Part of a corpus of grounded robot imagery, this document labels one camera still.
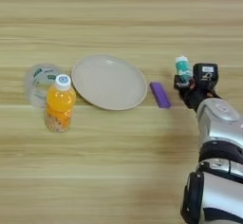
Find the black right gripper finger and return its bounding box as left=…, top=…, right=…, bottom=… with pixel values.
left=173, top=74, right=193, bottom=90

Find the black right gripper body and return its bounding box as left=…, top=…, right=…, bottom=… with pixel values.
left=174, top=79, right=222, bottom=112

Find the white green tube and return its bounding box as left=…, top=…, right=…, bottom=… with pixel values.
left=175, top=55, right=194, bottom=81

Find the orange juice bottle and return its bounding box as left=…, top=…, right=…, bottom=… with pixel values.
left=44, top=73, right=77, bottom=133

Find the purple rectangular block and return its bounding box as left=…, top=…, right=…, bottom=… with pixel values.
left=149, top=81, right=173, bottom=109

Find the beige round plate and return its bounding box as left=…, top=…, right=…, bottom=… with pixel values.
left=71, top=54, right=149, bottom=111

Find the clear plastic cup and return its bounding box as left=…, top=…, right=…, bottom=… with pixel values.
left=24, top=63, right=66, bottom=109

